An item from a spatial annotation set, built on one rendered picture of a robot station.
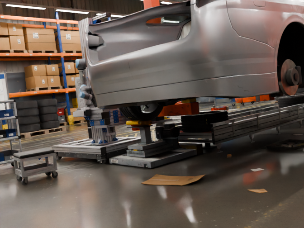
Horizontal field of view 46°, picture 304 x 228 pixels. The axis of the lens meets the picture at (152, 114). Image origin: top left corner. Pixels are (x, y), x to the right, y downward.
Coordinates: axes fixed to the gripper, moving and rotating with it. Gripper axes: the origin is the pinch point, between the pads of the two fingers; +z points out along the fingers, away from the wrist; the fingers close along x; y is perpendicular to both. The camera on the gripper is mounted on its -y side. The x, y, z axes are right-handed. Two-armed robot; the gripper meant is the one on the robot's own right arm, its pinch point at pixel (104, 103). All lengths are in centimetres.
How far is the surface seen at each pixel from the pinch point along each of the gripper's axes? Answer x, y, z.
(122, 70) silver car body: -131, -62, -74
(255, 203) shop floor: -184, -189, -11
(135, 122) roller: -25, -34, 29
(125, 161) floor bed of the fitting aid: 1, -78, 26
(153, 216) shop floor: -136, -188, -64
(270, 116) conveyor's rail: -100, -6, 236
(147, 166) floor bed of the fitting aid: -35, -97, 29
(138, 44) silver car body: -92, 26, -13
